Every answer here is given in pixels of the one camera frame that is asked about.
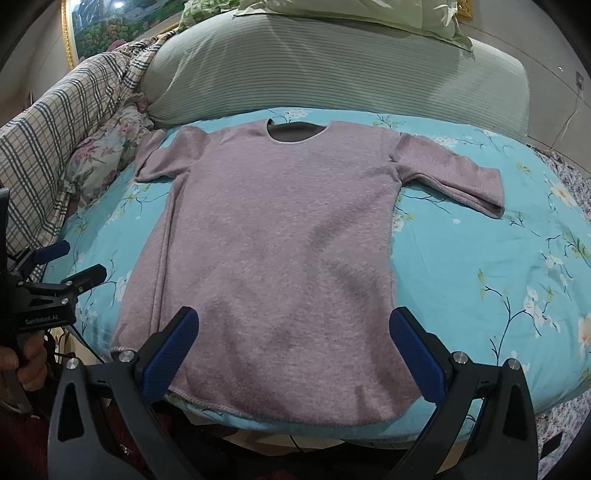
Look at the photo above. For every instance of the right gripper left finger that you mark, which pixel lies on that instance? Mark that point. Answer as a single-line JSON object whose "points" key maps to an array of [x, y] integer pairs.
{"points": [[81, 444]]}

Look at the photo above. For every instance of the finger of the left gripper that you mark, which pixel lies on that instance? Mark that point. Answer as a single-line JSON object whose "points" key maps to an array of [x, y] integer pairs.
{"points": [[52, 252], [85, 280]]}

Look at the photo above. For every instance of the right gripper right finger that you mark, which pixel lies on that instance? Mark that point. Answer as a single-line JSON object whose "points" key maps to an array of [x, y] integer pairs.
{"points": [[503, 443]]}

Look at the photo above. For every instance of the mauve knit shirt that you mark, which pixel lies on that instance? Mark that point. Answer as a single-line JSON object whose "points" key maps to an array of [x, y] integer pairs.
{"points": [[280, 239]]}

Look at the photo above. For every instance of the plaid checked blanket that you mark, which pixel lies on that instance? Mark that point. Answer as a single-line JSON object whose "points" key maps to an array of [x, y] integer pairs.
{"points": [[37, 144]]}

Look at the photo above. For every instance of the pink floral pillow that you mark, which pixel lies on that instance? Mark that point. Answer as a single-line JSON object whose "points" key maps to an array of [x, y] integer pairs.
{"points": [[102, 156]]}

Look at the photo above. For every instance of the turquoise floral bed sheet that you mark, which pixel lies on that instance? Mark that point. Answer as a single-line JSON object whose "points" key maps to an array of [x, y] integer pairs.
{"points": [[518, 287]]}

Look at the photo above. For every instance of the gold framed landscape painting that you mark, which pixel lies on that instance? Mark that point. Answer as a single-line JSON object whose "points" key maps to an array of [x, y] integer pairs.
{"points": [[93, 26]]}

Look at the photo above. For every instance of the green striped bolster pillow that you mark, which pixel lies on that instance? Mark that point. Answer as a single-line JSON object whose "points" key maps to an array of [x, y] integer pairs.
{"points": [[232, 64]]}

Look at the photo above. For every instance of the light green floral pillow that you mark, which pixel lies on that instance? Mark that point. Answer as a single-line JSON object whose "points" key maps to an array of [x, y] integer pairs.
{"points": [[435, 19]]}

